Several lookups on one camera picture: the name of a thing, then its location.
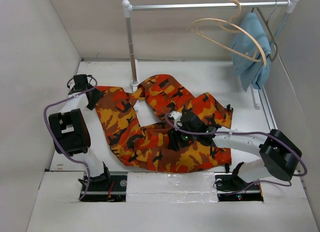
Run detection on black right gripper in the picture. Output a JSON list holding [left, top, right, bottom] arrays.
[[167, 120, 199, 151]]

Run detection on orange camouflage trousers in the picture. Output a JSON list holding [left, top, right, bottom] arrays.
[[95, 74, 233, 173]]

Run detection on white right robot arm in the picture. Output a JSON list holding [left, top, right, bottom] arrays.
[[164, 111, 308, 189]]

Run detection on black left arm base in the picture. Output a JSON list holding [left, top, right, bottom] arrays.
[[78, 174, 128, 202]]

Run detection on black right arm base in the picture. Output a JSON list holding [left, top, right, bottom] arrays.
[[212, 173, 264, 202]]

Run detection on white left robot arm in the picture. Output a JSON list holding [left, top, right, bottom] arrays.
[[43, 74, 112, 191]]

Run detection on beige wooden hanger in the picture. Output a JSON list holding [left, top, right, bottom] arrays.
[[189, 0, 268, 66]]

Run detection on grey hanger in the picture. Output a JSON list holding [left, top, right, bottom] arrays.
[[251, 7, 279, 62]]

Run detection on silver white clothes rack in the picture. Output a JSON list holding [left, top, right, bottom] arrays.
[[120, 0, 300, 109]]

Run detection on light blue hanging cloth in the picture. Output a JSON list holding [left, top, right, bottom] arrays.
[[230, 13, 271, 91]]

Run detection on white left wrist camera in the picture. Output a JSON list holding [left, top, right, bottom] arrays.
[[68, 79, 88, 95]]

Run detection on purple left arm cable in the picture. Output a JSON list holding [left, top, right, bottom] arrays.
[[43, 75, 99, 200]]

